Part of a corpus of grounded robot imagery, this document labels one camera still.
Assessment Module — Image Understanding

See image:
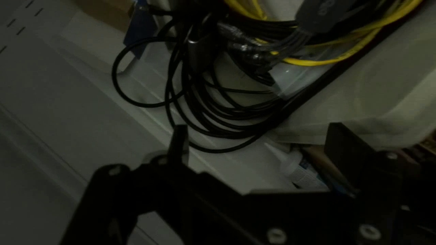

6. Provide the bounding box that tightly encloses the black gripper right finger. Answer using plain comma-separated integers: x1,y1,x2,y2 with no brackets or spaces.
324,121,436,245

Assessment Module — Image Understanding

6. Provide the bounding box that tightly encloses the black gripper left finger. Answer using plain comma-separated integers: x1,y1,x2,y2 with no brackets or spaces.
60,123,201,245

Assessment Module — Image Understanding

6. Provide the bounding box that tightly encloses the black extension cable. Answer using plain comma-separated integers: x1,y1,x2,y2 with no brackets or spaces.
110,8,294,153

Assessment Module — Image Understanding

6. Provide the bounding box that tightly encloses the white plastic bottle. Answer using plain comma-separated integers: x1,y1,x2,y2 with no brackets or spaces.
263,141,330,192

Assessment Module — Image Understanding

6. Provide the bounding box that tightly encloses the white metal shelf unit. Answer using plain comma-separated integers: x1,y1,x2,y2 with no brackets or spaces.
0,0,436,245

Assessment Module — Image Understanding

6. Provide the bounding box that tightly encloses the blue black small box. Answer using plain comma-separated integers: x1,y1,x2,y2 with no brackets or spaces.
121,0,161,60

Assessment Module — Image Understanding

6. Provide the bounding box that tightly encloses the brown cardboard box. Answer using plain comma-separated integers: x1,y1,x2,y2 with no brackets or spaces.
76,0,137,32

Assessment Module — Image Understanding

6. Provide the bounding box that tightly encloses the black power adapter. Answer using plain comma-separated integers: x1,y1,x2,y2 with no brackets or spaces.
294,0,361,35

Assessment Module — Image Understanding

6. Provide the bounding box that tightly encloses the grey bin holding cables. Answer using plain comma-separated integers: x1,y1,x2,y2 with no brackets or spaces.
267,0,436,151

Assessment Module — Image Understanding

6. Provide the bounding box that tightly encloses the yellow cable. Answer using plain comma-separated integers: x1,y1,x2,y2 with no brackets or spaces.
223,0,424,68

